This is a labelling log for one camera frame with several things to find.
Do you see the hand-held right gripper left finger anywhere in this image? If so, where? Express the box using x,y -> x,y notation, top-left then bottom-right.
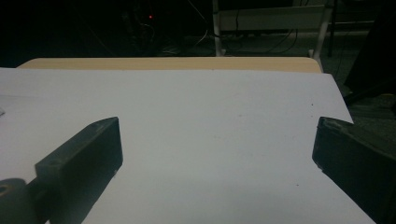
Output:
34,116 -> 124,224

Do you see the dark equipment with red light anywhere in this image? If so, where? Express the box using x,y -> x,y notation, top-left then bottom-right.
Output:
120,6 -> 185,57

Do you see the white paper sheet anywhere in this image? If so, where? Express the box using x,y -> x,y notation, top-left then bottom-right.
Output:
0,67 -> 376,224

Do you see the dark curtain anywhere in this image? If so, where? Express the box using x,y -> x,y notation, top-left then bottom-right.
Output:
344,0 -> 396,105

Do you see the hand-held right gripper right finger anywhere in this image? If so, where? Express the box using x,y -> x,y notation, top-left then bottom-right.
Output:
311,116 -> 396,224

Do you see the white metal table frame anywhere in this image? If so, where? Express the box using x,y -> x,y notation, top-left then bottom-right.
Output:
212,0 -> 375,68

